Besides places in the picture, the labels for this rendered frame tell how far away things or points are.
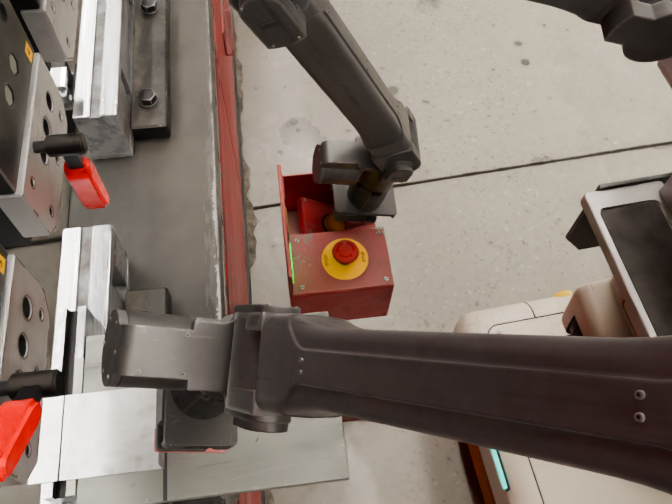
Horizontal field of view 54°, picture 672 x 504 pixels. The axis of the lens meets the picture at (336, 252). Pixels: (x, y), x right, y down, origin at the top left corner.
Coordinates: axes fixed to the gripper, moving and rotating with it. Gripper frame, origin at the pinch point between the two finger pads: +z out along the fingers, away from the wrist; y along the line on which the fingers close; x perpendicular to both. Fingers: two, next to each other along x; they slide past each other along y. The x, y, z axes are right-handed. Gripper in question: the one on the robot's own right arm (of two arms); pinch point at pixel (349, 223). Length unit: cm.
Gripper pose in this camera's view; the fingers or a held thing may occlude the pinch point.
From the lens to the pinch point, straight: 112.7
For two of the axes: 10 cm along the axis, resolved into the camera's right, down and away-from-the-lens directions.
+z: -2.5, 4.4, 8.6
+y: -9.6, -0.3, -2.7
